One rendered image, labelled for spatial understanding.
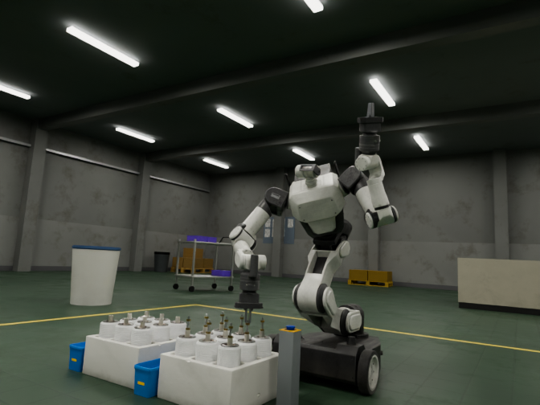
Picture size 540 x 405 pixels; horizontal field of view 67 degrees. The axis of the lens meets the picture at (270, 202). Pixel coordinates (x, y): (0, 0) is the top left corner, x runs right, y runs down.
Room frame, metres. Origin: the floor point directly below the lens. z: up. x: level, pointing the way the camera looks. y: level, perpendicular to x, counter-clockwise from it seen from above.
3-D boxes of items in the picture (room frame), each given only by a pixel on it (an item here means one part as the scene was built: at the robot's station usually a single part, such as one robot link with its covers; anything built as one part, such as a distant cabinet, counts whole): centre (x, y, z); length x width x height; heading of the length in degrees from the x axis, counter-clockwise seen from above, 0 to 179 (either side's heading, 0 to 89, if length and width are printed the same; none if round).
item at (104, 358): (2.17, 0.62, 0.09); 0.39 x 0.39 x 0.18; 58
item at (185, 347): (1.84, 0.33, 0.16); 0.10 x 0.10 x 0.18
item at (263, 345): (1.91, 0.01, 0.16); 0.10 x 0.10 x 0.18
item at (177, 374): (1.88, 0.17, 0.09); 0.39 x 0.39 x 0.18; 57
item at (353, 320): (2.39, -0.43, 0.28); 0.21 x 0.20 x 0.13; 148
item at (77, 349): (2.27, 0.87, 0.06); 0.30 x 0.11 x 0.12; 148
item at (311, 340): (2.36, -0.41, 0.19); 0.64 x 0.52 x 0.33; 148
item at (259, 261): (1.80, 0.06, 0.57); 0.11 x 0.11 x 0.11; 18
